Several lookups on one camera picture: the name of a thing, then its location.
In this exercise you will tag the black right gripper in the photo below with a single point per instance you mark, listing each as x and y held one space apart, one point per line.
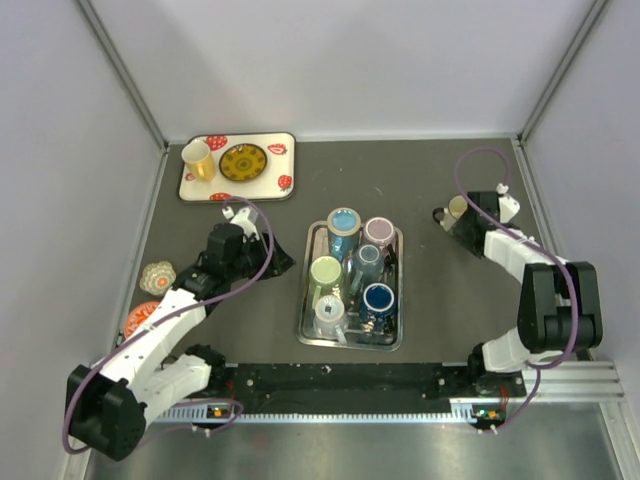
459 231

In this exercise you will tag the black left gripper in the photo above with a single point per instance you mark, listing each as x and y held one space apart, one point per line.
280 261

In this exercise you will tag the cream mug black rim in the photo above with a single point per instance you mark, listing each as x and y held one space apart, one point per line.
446 217

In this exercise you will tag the light green mug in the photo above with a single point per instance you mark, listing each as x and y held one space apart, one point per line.
325 278

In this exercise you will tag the blue butterfly mug orange inside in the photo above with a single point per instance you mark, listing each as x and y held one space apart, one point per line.
343 225

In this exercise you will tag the clear plastic measuring cup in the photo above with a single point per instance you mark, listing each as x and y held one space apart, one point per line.
330 319

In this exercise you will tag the grey-blue mug white inside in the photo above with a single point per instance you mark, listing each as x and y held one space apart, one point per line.
368 266

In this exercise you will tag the lilac ceramic mug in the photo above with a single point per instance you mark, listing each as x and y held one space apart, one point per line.
379 232

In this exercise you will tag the dark blue enamel mug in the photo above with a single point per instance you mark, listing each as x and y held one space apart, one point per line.
377 305

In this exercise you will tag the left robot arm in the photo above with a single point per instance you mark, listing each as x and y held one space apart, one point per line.
110 405

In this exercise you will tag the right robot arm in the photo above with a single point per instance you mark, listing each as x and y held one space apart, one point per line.
559 309

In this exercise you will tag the yellow mug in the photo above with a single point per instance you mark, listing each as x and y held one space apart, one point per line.
198 159

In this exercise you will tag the silver metal tray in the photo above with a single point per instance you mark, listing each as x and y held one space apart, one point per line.
384 336

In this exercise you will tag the yellow patterned small plate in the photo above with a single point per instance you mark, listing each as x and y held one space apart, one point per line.
243 163

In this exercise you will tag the strawberry pattern white tray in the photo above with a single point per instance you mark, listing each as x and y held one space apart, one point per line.
276 183

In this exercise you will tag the floral patterned small bowl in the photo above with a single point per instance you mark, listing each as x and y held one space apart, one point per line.
157 278

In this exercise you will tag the orange patterned small plate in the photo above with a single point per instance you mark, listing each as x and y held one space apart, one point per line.
137 316

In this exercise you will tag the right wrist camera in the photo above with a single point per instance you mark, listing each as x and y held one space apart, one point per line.
508 206

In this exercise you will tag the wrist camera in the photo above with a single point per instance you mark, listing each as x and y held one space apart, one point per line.
245 218
508 206

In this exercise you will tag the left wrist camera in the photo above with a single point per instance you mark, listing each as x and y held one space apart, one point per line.
245 218

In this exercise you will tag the grey slotted cable duct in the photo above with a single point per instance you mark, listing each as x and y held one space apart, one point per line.
214 414

